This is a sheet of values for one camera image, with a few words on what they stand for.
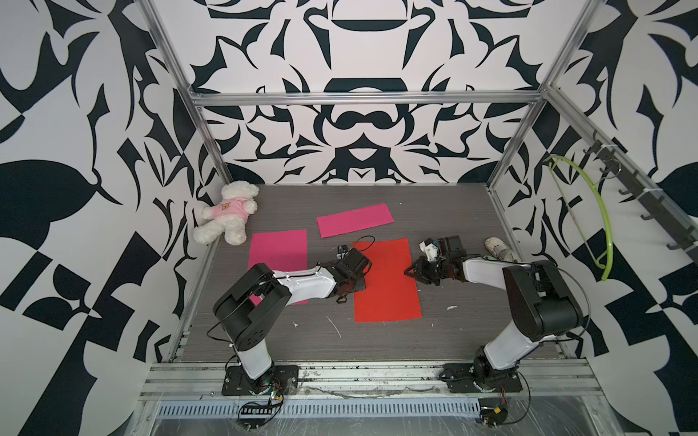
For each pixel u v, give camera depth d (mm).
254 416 709
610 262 662
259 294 517
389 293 919
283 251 1016
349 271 713
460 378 740
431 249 896
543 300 480
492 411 705
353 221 1081
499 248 968
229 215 998
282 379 739
